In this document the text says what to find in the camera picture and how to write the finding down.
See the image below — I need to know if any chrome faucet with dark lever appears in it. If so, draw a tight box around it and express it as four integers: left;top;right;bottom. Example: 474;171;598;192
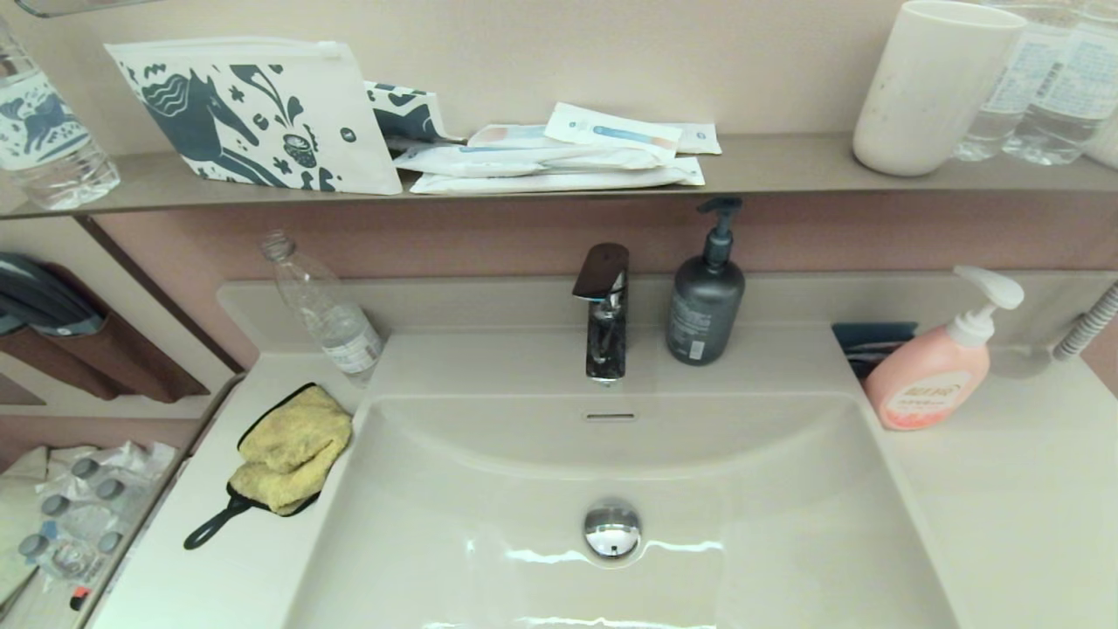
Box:
572;243;631;385

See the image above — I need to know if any yellow cloth with black trim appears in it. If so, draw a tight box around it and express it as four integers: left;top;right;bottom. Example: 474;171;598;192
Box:
183;383;355;553

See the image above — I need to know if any white sink basin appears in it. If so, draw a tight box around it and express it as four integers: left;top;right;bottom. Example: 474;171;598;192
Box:
284;393;962;629

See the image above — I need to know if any long white sealed packet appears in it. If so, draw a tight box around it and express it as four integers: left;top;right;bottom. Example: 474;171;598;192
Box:
392;143;665;178
409;157;707;196

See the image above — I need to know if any dark grey pump bottle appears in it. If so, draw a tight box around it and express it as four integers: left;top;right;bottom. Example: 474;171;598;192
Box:
666;197;747;367

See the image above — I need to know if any white packet with orange print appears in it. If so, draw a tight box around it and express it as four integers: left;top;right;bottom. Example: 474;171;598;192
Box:
466;123;560;149

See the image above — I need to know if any white packet with blue toothbrush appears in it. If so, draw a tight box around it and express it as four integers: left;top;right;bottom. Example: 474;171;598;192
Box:
543;102;684;164

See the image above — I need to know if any chrome drain stopper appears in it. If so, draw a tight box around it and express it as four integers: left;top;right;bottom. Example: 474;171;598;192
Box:
583;500;641;562

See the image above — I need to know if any small white square packet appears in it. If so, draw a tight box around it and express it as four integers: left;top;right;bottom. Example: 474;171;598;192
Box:
671;122;723;156

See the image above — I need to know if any empty clear plastic bottle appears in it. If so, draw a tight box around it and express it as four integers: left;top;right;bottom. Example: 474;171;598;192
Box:
259;230;385;388

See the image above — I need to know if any small white blue printed pouch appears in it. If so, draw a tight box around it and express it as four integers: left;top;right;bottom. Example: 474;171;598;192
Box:
363;80;465;145

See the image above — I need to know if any dark blue box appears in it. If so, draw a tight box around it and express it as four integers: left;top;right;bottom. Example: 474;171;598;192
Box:
831;322;918;382

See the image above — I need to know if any white pouch with horse print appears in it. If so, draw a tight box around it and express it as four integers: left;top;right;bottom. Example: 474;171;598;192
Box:
104;37;404;197

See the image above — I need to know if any pink soap pump bottle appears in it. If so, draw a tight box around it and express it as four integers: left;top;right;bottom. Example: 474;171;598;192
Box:
863;266;1025;432

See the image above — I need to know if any tall white cup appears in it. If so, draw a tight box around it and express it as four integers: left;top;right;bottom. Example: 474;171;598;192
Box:
852;0;1029;177

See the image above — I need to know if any brown hanging holder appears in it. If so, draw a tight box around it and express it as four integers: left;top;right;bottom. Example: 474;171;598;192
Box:
0;262;212;404

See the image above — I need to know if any clear water bottle white label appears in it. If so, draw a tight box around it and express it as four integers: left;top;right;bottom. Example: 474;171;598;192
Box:
1002;0;1118;167
952;0;1059;163

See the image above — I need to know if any plastic wrapped water bottle pack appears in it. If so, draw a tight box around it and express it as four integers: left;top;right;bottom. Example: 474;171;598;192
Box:
17;439;180;588

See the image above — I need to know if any dark grey hair dryer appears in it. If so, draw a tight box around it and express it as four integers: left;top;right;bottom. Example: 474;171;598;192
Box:
0;252;107;339

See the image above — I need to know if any water bottle with horse label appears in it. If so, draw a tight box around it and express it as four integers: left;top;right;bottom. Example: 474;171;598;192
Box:
0;17;122;212

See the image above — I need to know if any brown wall shelf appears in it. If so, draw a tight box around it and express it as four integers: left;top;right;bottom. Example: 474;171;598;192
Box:
0;131;1118;221

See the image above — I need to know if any white corrugated hose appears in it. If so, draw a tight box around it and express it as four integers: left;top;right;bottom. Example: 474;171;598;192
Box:
1052;281;1118;363

